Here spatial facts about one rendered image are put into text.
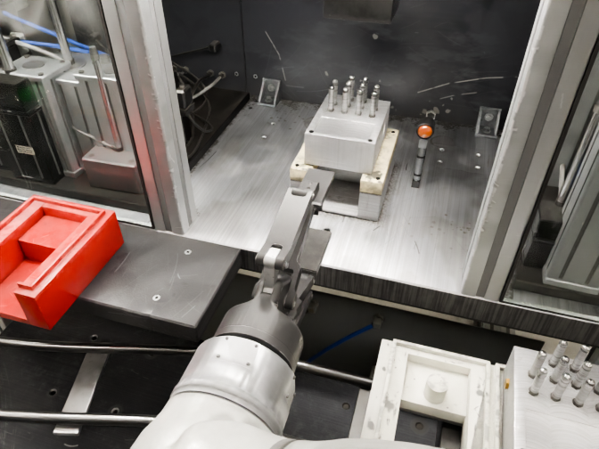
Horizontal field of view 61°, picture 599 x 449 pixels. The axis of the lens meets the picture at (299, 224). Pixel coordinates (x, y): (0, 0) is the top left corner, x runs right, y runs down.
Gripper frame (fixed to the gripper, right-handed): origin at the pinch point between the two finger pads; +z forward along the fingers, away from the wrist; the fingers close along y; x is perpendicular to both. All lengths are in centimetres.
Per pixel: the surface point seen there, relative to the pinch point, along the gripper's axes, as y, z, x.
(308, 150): -0.6, 14.4, 4.9
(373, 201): -6.5, 13.2, -4.7
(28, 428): -33, -19, 37
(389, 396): -12.9, -11.7, -11.7
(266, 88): -8, 45, 22
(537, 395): -8.1, -10.5, -25.4
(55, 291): -6.1, -13.8, 26.2
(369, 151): 0.5, 14.4, -3.4
